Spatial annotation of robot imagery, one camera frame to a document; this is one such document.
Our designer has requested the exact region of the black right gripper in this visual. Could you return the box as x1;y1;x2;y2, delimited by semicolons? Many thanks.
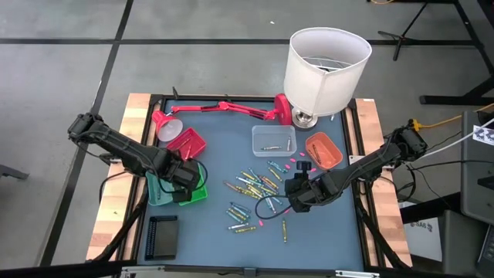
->
284;161;330;214

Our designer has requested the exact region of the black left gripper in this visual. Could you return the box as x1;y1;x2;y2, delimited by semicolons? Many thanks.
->
164;156;201;204

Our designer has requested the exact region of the green plastic basket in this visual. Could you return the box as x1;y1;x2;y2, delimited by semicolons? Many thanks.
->
179;161;208;206

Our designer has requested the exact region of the orange plastic basket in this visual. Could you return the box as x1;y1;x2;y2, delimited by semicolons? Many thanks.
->
304;131;343;171

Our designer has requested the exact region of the teal plastic basket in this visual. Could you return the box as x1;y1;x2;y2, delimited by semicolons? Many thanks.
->
146;169;177;207

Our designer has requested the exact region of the clear plastic container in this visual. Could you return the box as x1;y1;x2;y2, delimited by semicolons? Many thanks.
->
252;124;298;158

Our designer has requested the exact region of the black plastic tray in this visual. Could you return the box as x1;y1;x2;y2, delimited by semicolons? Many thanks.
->
144;215;179;261

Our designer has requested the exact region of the red plastic basket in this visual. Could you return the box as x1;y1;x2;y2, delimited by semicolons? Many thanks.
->
165;127;208;161

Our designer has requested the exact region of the wooden side board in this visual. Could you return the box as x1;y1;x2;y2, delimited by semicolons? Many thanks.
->
354;98;413;267
86;93;152;262

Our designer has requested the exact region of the white shade table lamp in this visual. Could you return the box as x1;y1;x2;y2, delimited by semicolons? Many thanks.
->
283;26;373;129

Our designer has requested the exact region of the red desk lamp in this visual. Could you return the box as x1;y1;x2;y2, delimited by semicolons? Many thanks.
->
151;93;293;142

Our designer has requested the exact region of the black tripod stand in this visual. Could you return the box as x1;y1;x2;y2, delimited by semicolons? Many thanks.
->
377;0;429;62

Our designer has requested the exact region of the black stand leg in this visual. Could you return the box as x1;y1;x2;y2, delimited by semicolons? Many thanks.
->
419;0;494;106

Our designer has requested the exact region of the grey stand foot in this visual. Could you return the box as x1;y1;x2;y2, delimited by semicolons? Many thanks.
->
0;164;30;181

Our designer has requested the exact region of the grey cabinet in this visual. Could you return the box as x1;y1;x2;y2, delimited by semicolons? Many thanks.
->
461;110;494;225

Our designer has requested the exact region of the grey box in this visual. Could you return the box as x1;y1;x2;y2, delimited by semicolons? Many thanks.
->
401;210;494;277

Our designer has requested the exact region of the printed marker sheet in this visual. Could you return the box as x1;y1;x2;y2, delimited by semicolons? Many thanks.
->
472;124;494;147

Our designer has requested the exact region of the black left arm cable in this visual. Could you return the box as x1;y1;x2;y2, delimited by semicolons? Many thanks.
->
160;158;209;194

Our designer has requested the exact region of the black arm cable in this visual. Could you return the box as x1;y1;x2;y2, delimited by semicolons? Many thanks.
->
254;195;294;220
160;158;209;194

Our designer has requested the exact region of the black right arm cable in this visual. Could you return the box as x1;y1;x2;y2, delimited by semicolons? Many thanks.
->
254;195;294;220

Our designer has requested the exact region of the black table frame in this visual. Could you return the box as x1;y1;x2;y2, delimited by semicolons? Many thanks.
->
85;92;414;278

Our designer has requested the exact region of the yellow power cable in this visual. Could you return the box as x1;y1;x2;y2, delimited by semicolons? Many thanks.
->
404;102;494;131

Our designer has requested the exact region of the white cable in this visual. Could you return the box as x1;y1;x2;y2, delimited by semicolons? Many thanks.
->
455;117;494;146

